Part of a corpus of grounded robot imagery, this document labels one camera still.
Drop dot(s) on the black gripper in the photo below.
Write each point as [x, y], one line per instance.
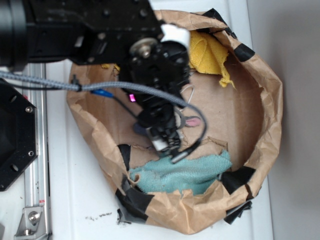
[158, 69]

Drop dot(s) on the gray plush bunny toy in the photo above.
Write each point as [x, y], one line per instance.
[181, 120]

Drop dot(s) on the teal cloth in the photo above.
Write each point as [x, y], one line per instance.
[195, 174]

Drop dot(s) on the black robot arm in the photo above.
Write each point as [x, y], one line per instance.
[86, 32]

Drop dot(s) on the yellow cloth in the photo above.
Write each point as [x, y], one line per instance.
[208, 56]

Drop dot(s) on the brown paper bag basket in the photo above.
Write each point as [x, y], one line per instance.
[244, 120]

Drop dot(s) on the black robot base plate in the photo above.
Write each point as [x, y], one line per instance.
[18, 140]

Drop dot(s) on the aluminum extrusion rail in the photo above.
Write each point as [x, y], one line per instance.
[36, 176]

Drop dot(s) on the metal corner bracket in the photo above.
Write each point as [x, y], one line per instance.
[32, 225]

